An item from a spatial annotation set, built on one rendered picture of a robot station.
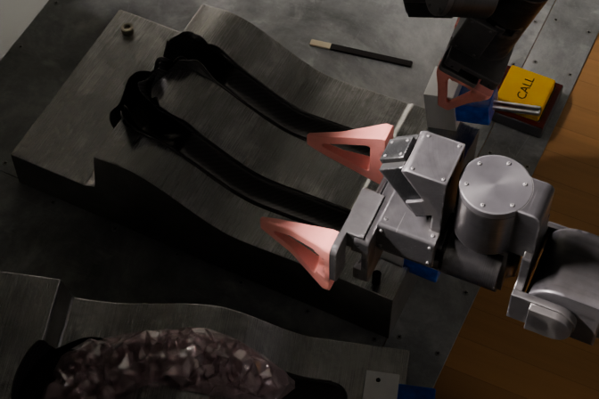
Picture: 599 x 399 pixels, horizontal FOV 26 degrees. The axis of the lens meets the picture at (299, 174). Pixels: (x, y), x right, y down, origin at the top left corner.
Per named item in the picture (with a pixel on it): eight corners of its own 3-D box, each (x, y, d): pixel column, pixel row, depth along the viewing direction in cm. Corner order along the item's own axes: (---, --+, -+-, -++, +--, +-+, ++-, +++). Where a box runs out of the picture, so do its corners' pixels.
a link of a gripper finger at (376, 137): (283, 157, 110) (385, 193, 108) (316, 96, 114) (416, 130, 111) (285, 201, 116) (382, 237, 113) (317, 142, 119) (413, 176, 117)
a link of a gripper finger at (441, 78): (411, 106, 149) (445, 58, 142) (429, 65, 153) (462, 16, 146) (463, 134, 149) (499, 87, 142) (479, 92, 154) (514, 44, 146)
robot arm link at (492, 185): (439, 217, 99) (592, 272, 96) (478, 135, 103) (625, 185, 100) (430, 294, 108) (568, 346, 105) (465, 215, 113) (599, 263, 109)
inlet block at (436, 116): (545, 113, 153) (545, 79, 149) (536, 142, 150) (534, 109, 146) (438, 99, 157) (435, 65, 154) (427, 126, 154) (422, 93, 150)
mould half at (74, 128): (471, 171, 162) (484, 105, 151) (388, 338, 149) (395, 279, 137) (124, 38, 174) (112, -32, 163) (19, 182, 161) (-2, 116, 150)
